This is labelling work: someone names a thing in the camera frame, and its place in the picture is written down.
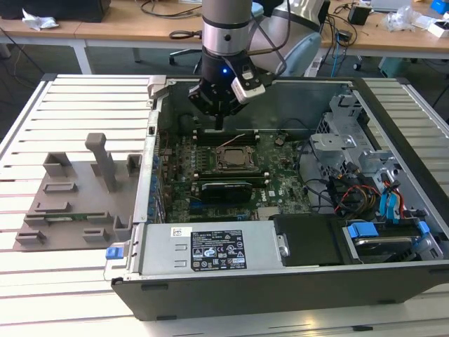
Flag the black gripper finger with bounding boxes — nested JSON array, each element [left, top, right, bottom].
[[220, 101, 248, 131], [187, 86, 225, 131]]

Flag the thin metal locking lever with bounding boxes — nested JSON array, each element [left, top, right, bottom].
[[216, 133, 247, 147]]

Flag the CPU socket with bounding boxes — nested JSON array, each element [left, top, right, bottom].
[[213, 144, 256, 173]]

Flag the black RAM slot row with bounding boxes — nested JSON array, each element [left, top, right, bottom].
[[194, 128, 261, 147], [194, 169, 270, 187]]

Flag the black office chair base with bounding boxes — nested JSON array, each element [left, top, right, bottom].
[[168, 48, 204, 75]]

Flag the grey case latch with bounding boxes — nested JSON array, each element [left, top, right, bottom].
[[146, 75, 170, 100]]

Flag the black graphics card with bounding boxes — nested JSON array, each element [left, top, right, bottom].
[[199, 180, 254, 205]]

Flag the green motherboard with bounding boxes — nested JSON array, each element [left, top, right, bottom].
[[156, 130, 314, 224]]

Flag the white power strip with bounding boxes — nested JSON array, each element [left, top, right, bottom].
[[304, 55, 324, 78]]

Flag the silver metal drive cage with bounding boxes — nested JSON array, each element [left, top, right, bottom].
[[309, 93, 404, 183]]

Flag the silver chipset heatsink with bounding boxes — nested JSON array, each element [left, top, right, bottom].
[[258, 206, 282, 221]]

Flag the black tower box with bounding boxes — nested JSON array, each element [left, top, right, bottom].
[[317, 0, 331, 27]]

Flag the small black box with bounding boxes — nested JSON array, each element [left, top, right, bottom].
[[347, 4, 372, 26]]

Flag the grey parts rack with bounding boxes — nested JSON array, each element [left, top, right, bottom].
[[12, 132, 143, 252]]

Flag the black plastic shroud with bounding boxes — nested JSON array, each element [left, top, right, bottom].
[[272, 213, 348, 268]]

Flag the large black box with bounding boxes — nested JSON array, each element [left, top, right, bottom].
[[0, 0, 112, 22]]

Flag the silver power supply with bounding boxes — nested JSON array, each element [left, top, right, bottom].
[[126, 220, 286, 282]]

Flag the teal box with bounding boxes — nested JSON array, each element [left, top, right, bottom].
[[377, 55, 408, 79]]

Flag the hard disk in blue carrier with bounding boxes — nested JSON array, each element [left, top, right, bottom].
[[343, 219, 431, 265]]

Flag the blue case latch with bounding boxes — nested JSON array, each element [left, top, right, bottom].
[[105, 246, 126, 261]]

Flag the crumpled white paper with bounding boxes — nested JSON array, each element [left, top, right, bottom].
[[21, 8, 61, 32]]

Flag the green RAM stick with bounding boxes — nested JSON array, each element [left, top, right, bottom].
[[42, 213, 91, 223]]

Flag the grey laptop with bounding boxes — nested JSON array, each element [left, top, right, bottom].
[[370, 0, 412, 11]]

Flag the clear plastic bag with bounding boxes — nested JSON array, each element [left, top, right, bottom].
[[380, 6, 427, 33]]

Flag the black open PC case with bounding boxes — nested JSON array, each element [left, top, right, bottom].
[[103, 75, 449, 322]]

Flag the white cardboard box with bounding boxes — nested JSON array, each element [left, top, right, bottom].
[[425, 20, 449, 39]]

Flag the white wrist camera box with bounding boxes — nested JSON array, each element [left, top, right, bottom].
[[231, 65, 267, 105]]

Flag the black wire bundle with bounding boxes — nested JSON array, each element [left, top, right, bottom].
[[296, 138, 340, 213]]

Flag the red and yellow wires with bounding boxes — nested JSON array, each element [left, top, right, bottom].
[[335, 185, 382, 213]]

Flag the blue flat wire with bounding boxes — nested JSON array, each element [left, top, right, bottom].
[[380, 180, 405, 225]]

